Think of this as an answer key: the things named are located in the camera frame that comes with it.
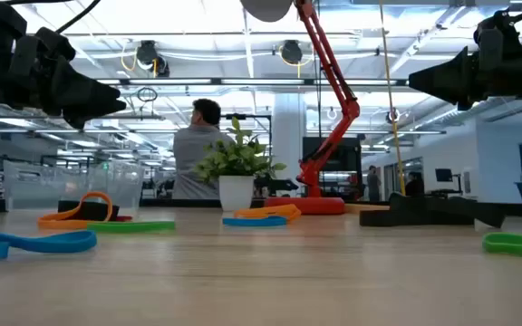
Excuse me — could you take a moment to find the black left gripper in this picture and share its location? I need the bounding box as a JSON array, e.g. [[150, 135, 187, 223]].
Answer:
[[6, 25, 128, 130]]

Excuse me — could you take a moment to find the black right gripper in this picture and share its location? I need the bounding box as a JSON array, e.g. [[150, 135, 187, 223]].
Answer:
[[408, 7, 522, 112]]

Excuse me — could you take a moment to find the short black rubber band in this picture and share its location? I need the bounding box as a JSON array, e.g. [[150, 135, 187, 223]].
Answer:
[[57, 199, 121, 223]]

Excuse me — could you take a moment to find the orange rubber band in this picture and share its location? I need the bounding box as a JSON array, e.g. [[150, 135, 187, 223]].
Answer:
[[37, 190, 115, 231], [233, 203, 303, 224]]

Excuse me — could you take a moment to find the green rubber band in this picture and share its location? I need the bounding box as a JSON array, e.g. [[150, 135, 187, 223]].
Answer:
[[86, 219, 177, 235], [481, 231, 522, 261]]

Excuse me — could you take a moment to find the tan rubber band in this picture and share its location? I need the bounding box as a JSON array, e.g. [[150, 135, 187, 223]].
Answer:
[[344, 203, 392, 216]]

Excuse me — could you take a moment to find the small blue rubber band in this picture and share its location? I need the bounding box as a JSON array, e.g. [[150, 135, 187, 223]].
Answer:
[[222, 215, 289, 228]]

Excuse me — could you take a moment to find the clear plastic bin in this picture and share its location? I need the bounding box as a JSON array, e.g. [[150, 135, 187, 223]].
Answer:
[[2, 158, 146, 212]]

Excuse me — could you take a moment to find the small monitor on stand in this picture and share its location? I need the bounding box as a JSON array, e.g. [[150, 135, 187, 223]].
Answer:
[[434, 168, 464, 197]]

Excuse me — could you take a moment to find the person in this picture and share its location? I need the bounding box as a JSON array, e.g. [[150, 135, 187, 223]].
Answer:
[[404, 170, 426, 198], [171, 98, 237, 201], [365, 164, 382, 203]]

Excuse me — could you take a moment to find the large black television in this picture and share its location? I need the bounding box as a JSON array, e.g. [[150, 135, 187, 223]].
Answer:
[[301, 136, 363, 200]]

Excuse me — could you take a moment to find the red desk lamp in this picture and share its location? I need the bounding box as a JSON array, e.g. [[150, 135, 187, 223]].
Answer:
[[239, 0, 362, 216]]

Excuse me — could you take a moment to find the black metal rack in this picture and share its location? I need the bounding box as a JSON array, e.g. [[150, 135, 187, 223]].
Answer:
[[219, 112, 274, 158]]

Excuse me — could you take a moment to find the green plant in white pot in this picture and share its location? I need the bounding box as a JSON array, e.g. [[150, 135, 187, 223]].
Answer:
[[192, 116, 288, 213]]

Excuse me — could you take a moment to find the yellow hanging cable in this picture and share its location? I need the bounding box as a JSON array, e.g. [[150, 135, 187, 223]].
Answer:
[[377, 0, 407, 197]]

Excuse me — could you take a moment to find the black ceiling cord reel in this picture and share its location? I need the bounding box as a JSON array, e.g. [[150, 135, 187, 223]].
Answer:
[[279, 39, 305, 66], [134, 39, 171, 78]]

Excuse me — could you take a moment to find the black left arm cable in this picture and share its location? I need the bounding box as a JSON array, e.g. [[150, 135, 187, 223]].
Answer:
[[55, 0, 102, 34]]

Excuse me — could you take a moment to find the black table frame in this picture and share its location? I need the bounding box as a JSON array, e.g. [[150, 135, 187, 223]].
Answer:
[[0, 195, 522, 219]]

